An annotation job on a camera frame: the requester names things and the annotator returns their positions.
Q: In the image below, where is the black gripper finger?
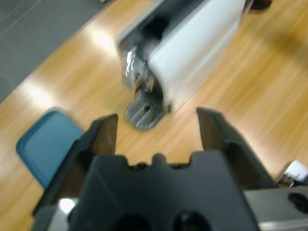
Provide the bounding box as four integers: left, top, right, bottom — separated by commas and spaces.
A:
196, 107, 277, 191
32, 113, 119, 216

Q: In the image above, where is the white capsule coffee machine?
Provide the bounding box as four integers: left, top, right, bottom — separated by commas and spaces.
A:
115, 0, 252, 114

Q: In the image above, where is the metal drip tray grille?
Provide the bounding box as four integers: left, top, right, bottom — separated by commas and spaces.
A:
125, 92, 166, 132

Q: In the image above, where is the teal plastic tray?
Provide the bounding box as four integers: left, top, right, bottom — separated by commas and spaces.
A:
15, 109, 85, 190

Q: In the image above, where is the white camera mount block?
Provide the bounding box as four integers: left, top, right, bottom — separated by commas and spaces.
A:
276, 160, 308, 189

